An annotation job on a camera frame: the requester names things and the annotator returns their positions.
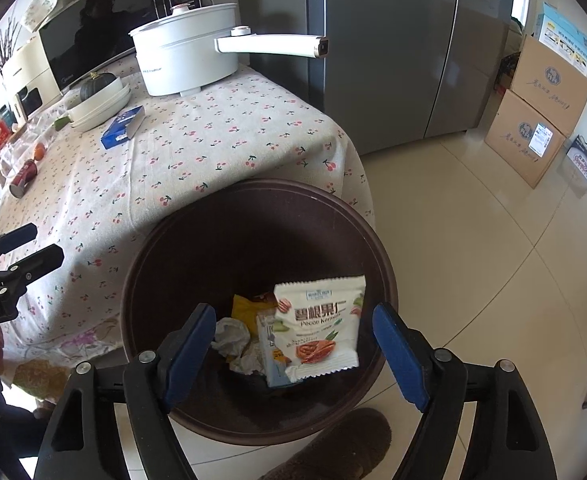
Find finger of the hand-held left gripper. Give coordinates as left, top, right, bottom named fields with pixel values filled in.
left=0, top=243, right=65, bottom=295
left=0, top=223, right=39, bottom=269

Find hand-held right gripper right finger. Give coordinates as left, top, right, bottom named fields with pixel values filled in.
left=372, top=302, right=558, bottom=480

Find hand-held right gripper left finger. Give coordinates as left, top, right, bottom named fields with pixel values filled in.
left=36, top=303, right=218, bottom=480

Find white tissue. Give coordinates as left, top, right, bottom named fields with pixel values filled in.
left=211, top=317, right=252, bottom=356

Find yellow snack packet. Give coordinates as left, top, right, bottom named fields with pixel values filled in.
left=231, top=294, right=279, bottom=341

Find light blue drink carton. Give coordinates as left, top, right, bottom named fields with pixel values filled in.
left=256, top=312, right=304, bottom=388

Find white nut snack packet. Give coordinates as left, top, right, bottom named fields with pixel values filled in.
left=272, top=275, right=367, bottom=382

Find brown round trash bin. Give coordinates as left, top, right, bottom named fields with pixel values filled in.
left=120, top=178, right=399, bottom=446

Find red drink can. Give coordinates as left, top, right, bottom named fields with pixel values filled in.
left=8, top=159, right=39, bottom=197

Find floral under cloth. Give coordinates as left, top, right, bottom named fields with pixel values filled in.
left=4, top=317, right=124, bottom=401

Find brown fuzzy slipper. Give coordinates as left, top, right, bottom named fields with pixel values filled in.
left=264, top=407, right=393, bottom=480

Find white oval dish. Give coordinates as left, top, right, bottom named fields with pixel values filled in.
left=68, top=76, right=124, bottom=122

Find blue white small box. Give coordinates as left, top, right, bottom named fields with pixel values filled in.
left=101, top=106, right=146, bottom=150

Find white bowl with pumpkin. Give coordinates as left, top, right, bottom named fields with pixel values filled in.
left=70, top=87, right=132, bottom=133

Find dark green squash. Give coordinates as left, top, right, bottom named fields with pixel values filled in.
left=80, top=72, right=119, bottom=102

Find cherry print tablecloth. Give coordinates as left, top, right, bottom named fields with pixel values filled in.
left=0, top=62, right=377, bottom=361

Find black microwave oven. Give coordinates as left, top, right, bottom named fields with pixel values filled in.
left=38, top=0, right=239, bottom=96

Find white electric pot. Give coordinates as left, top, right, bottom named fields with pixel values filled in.
left=128, top=2, right=328, bottom=97

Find brown cardboard box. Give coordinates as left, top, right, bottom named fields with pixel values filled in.
left=511, top=34, right=587, bottom=136
left=484, top=89, right=569, bottom=190

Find white printed bag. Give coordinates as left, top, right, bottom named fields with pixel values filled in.
left=566, top=135, right=587, bottom=183

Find grey refrigerator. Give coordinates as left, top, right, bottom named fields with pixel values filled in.
left=246, top=0, right=517, bottom=156

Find blue white printed carton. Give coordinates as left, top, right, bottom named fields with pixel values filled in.
left=534, top=2, right=587, bottom=77

